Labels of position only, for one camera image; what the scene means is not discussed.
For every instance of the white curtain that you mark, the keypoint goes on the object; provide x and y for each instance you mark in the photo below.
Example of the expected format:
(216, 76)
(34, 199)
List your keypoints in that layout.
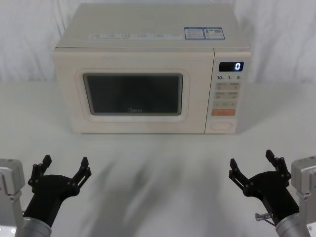
(29, 37)

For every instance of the white table cloth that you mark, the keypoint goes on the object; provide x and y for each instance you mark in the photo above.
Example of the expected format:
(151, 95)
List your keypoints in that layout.
(153, 172)

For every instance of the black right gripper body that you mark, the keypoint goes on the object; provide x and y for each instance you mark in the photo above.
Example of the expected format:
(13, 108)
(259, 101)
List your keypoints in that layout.
(271, 192)

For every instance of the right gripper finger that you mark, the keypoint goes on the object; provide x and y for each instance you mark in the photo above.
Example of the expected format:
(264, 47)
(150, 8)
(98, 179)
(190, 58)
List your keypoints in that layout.
(237, 174)
(279, 165)

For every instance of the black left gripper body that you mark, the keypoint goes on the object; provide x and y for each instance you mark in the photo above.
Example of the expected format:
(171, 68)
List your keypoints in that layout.
(49, 195)

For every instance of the cream microwave oven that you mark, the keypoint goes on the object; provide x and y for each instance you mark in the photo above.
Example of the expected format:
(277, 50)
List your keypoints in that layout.
(138, 56)

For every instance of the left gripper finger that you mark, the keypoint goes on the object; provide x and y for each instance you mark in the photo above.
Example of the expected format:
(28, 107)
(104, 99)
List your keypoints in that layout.
(82, 172)
(37, 170)

